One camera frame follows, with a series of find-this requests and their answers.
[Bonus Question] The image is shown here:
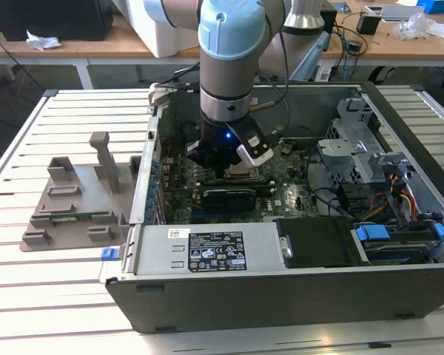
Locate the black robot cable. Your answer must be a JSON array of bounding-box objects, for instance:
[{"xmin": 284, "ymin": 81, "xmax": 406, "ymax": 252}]
[{"xmin": 251, "ymin": 29, "xmax": 294, "ymax": 112}]

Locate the black RAM slot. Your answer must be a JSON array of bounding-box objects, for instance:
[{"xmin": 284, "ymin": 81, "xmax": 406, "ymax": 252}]
[
  {"xmin": 197, "ymin": 183, "xmax": 275, "ymax": 189},
  {"xmin": 198, "ymin": 178, "xmax": 275, "ymax": 183},
  {"xmin": 198, "ymin": 181, "xmax": 275, "ymax": 186}
]

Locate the black computer tower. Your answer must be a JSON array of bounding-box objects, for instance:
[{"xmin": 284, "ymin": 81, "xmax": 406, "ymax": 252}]
[{"xmin": 0, "ymin": 0, "xmax": 115, "ymax": 42}]

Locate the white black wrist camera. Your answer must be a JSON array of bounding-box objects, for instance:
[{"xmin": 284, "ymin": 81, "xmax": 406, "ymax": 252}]
[{"xmin": 235, "ymin": 120, "xmax": 275, "ymax": 166}]

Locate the crumpled white paper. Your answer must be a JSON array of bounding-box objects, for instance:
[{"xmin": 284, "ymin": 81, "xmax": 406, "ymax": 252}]
[{"xmin": 25, "ymin": 30, "xmax": 62, "ymax": 51}]

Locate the black graphics card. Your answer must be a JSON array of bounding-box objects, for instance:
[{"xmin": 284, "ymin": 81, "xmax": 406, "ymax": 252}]
[{"xmin": 201, "ymin": 186, "xmax": 258, "ymax": 212}]

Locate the white printer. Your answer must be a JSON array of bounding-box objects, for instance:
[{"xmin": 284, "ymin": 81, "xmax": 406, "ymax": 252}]
[{"xmin": 112, "ymin": 0, "xmax": 203, "ymax": 58}]

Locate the clear plastic bag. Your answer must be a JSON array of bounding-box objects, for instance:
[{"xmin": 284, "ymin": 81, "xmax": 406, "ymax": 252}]
[{"xmin": 395, "ymin": 13, "xmax": 440, "ymax": 41}]

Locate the black drive cover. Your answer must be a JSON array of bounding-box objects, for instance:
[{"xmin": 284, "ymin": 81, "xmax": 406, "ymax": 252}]
[{"xmin": 273, "ymin": 217, "xmax": 357, "ymax": 269}]

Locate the green motherboard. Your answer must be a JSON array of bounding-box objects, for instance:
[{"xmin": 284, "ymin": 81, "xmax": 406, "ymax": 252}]
[{"xmin": 162, "ymin": 138, "xmax": 319, "ymax": 225}]

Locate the small black box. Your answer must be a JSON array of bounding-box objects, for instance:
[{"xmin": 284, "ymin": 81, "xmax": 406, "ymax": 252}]
[{"xmin": 356, "ymin": 10, "xmax": 383, "ymax": 36}]

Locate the light grey case handle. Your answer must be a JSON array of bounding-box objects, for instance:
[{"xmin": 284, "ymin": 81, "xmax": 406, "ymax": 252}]
[{"xmin": 147, "ymin": 83, "xmax": 170, "ymax": 108}]

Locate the metal socket cover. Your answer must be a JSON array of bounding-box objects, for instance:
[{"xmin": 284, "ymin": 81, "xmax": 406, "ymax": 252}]
[{"xmin": 221, "ymin": 163, "xmax": 264, "ymax": 180}]

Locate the CPU socket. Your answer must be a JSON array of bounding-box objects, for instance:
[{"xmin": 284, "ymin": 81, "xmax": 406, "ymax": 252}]
[{"xmin": 218, "ymin": 162, "xmax": 266, "ymax": 183}]

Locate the green RAM stick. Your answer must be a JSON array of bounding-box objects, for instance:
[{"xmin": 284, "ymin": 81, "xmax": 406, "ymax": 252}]
[{"xmin": 50, "ymin": 211, "xmax": 110, "ymax": 220}]

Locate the parts rack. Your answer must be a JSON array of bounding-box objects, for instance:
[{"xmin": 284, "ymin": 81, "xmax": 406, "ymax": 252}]
[{"xmin": 20, "ymin": 131, "xmax": 144, "ymax": 253}]

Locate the white flat box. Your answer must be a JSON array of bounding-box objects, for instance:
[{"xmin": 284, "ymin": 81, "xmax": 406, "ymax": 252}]
[{"xmin": 362, "ymin": 3, "xmax": 421, "ymax": 24}]

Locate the coloured power wire bundle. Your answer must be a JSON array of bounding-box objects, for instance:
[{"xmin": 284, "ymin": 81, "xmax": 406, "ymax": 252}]
[{"xmin": 369, "ymin": 176, "xmax": 420, "ymax": 220}]

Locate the wooden desk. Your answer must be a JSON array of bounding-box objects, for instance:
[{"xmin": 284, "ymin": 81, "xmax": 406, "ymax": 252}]
[{"xmin": 0, "ymin": 0, "xmax": 444, "ymax": 89}]

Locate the blue box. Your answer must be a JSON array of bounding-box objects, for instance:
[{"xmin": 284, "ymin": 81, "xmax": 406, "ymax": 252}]
[{"xmin": 416, "ymin": 0, "xmax": 444, "ymax": 16}]

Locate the silver drive cage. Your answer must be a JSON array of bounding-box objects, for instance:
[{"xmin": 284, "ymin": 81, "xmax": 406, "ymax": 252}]
[{"xmin": 316, "ymin": 98, "xmax": 420, "ymax": 186}]

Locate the hard disk in blue carrier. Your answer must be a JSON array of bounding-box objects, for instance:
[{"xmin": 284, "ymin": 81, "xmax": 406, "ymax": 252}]
[{"xmin": 350, "ymin": 223, "xmax": 444, "ymax": 266}]

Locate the grey power supply unit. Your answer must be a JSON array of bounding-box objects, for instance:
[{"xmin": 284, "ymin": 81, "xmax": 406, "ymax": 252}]
[{"xmin": 121, "ymin": 223, "xmax": 286, "ymax": 275}]

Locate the black grey PC case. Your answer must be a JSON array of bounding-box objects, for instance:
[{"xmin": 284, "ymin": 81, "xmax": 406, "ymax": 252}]
[{"xmin": 99, "ymin": 81, "xmax": 444, "ymax": 334}]

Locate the silver CPU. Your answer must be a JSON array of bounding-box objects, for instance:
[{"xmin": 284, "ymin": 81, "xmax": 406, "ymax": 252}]
[{"xmin": 227, "ymin": 164, "xmax": 258, "ymax": 178}]

